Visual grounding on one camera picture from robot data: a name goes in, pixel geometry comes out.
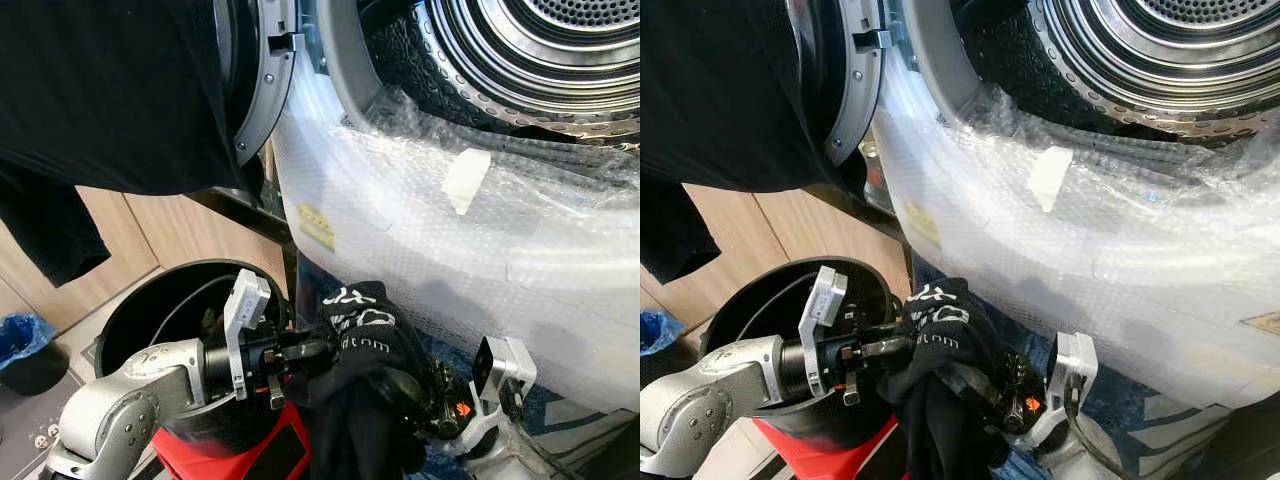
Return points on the yellow label sticker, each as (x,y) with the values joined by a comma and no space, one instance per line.
(924,224)
(316,226)

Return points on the black round laundry basket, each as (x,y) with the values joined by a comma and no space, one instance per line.
(160,290)
(760,290)

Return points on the grey patterned floor mat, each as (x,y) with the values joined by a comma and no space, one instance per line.
(20,440)

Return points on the steel washer drum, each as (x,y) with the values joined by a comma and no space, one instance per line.
(520,50)
(1150,50)

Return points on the white tape piece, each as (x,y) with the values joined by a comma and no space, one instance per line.
(465,180)
(1048,180)

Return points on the clear bubble wrap sheet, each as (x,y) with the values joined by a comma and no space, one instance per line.
(500,280)
(1100,280)

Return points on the large black hanging cloth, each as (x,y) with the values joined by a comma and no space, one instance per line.
(720,90)
(100,90)

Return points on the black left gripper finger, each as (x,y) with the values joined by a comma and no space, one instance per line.
(888,350)
(310,352)

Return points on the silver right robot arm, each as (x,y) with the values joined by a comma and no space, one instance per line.
(510,462)
(1080,462)

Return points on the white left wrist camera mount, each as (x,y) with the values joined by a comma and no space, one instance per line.
(245,300)
(825,295)

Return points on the grey washer door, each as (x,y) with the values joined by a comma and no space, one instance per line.
(862,90)
(268,90)

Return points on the black bin with blue liner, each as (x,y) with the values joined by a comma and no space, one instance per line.
(25,340)
(650,330)

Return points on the grey washer door gasket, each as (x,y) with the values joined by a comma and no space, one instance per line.
(345,50)
(935,50)

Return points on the tan tape strip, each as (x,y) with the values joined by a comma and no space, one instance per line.
(1262,323)

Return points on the black garment with white print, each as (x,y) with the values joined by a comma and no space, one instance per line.
(350,420)
(930,420)

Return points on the red stool with black patch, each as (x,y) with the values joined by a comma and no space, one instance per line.
(800,455)
(220,460)

